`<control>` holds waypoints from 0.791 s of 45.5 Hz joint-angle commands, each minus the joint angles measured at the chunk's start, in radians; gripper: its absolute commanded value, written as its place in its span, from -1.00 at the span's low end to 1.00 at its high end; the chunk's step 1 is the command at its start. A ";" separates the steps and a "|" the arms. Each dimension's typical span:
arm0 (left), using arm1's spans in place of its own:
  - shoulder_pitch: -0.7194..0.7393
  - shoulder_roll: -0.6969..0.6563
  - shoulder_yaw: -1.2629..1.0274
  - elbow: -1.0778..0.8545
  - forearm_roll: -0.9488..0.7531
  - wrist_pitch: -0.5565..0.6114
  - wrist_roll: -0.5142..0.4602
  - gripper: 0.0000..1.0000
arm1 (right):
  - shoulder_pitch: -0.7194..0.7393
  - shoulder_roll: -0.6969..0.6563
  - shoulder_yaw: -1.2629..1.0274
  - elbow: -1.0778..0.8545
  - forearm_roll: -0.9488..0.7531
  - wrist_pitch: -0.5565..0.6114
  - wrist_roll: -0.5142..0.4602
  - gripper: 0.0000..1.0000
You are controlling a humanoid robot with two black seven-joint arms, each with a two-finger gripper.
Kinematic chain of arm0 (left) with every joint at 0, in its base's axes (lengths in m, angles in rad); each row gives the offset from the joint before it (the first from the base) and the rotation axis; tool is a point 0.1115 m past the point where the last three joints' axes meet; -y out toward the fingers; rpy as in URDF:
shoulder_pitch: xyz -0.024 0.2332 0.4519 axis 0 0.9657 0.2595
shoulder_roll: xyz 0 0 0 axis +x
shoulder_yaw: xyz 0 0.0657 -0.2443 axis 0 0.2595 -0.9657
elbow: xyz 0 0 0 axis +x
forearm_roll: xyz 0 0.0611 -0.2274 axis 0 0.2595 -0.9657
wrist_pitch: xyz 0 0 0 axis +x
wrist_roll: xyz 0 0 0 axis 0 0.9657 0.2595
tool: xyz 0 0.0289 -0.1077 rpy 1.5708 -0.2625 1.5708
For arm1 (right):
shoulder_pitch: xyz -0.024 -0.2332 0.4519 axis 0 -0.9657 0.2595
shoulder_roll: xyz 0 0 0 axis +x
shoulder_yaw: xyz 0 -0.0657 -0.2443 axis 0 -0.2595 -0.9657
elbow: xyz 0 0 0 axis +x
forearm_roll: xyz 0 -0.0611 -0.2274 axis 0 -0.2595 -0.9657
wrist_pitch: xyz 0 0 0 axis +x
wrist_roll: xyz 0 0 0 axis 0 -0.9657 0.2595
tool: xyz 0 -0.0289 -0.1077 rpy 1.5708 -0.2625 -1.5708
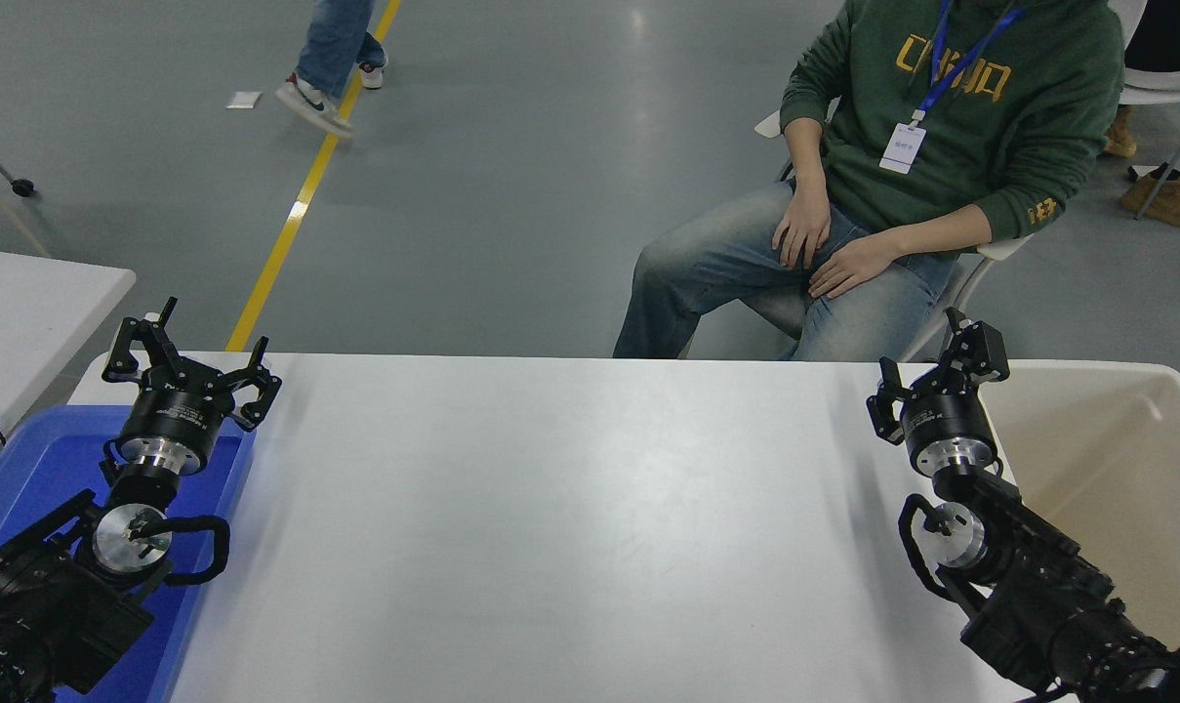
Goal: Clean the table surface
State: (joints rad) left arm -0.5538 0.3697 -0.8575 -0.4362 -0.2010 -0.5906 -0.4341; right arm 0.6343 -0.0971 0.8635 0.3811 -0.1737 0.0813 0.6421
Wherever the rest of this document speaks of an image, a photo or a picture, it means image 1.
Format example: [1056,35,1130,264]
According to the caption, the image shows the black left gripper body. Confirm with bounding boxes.
[118,377,234,460]

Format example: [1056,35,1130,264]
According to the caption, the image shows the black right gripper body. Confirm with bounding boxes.
[899,389,998,470]

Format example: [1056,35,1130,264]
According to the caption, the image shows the person's left hand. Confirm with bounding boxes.
[808,232,905,300]

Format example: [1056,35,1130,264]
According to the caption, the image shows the person's right hand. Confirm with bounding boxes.
[772,184,833,271]

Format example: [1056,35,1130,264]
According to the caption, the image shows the white wheeled chair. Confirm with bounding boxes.
[741,98,1036,364]

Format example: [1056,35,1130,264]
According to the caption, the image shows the blue plastic tray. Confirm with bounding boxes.
[0,405,259,703]

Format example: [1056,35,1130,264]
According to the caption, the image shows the white side table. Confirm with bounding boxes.
[0,246,137,465]

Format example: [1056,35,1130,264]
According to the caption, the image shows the large pale plastic bin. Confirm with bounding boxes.
[980,359,1180,703]

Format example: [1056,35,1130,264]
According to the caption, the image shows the grey wheeled chair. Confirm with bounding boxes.
[0,127,52,260]

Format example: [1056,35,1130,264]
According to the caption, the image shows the person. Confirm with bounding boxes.
[275,0,390,139]
[1102,0,1180,232]
[613,0,1126,362]

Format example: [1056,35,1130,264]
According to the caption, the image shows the white shell chair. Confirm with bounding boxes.
[1107,0,1180,222]

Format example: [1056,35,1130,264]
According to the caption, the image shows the white ID badge with lanyard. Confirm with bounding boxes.
[879,0,1027,176]

